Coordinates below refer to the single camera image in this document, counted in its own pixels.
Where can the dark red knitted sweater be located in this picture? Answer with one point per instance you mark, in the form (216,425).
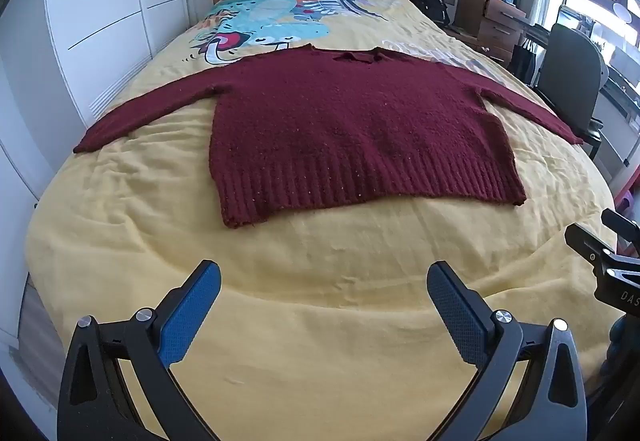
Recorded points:
(350,121)

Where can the black tote bag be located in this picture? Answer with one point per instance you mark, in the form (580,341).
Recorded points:
(522,63)

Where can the white wardrobe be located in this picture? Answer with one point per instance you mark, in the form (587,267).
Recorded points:
(100,21)

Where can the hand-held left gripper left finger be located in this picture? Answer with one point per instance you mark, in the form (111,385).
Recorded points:
(190,316)

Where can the person's right hand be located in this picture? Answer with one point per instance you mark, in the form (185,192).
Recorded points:
(617,346)

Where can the yellow printed blanket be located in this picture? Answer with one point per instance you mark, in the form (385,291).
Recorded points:
(320,266)

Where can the wooden drawer cabinet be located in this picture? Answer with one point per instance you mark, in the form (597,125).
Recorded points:
(495,28)

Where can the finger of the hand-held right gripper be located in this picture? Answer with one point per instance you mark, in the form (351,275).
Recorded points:
(622,223)
(585,243)

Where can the grey office chair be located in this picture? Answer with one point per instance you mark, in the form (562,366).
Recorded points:
(570,71)

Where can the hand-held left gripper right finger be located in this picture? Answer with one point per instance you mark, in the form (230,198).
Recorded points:
(457,316)

